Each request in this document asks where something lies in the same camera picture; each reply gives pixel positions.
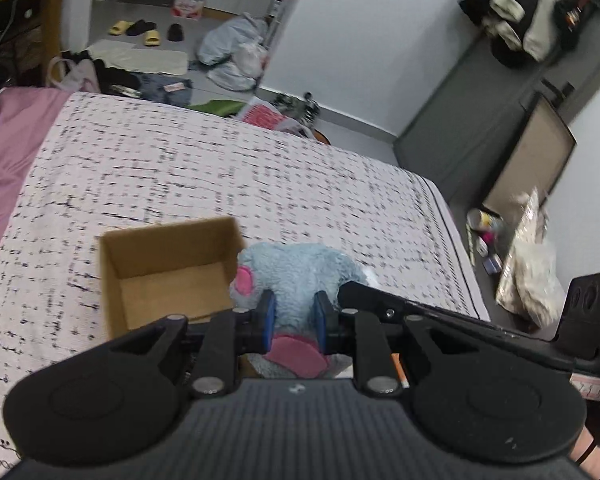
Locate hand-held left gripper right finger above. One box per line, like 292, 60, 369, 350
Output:
313, 290, 483, 397

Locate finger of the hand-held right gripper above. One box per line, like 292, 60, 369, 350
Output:
337, 280, 575, 362

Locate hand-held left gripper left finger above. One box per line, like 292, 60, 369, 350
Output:
109, 289, 277, 400

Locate blue-grey plush toy pink ears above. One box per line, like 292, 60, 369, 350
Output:
229, 242, 381, 381

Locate cardboard box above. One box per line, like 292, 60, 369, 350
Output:
98, 216, 246, 342

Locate person's right forearm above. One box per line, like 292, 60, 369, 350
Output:
568, 427, 600, 480

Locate clear plastic bag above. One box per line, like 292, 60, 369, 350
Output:
494, 187, 567, 324

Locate small colourful floor clutter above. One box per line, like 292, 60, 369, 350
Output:
466, 208, 504, 276

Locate white black checked blanket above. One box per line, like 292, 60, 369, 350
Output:
0, 91, 492, 479

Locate flat cardboard panel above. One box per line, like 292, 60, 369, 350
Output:
482, 92, 577, 217

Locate grey wardrobe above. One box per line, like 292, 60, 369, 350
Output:
393, 9, 600, 212

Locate red white printed bag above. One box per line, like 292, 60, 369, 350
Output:
237, 97, 302, 134

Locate black tangled gear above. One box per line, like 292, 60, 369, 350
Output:
272, 91, 322, 122

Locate green cloth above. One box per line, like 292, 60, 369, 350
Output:
189, 99, 246, 116

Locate blue jeans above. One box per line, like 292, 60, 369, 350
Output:
129, 72, 194, 108

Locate white plastic bag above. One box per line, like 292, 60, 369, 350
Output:
207, 42, 269, 92

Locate black clothing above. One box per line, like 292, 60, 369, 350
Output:
92, 59, 142, 99

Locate grey plastic bag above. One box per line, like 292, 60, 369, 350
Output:
197, 12, 269, 67

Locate beige floor mat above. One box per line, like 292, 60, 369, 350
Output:
87, 38, 189, 75

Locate pink bedsheet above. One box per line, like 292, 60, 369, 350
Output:
0, 87, 74, 292

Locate pile of clothes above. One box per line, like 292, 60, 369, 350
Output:
458, 0, 600, 69

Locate pack of bottles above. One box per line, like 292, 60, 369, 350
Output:
172, 0, 207, 21

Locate dark drawer cabinet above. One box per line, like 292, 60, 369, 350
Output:
0, 0, 47, 102

